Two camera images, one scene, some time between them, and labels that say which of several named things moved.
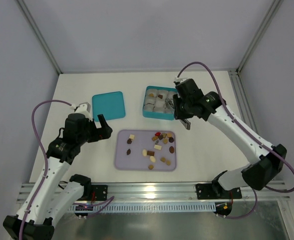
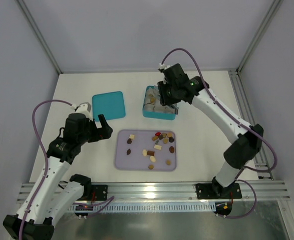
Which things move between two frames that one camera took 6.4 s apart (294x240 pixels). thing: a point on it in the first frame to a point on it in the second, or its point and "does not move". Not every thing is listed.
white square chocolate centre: (157, 147) does not move
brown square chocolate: (151, 153) does not move
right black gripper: (180, 110) to (169, 95)
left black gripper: (96, 131) does not move
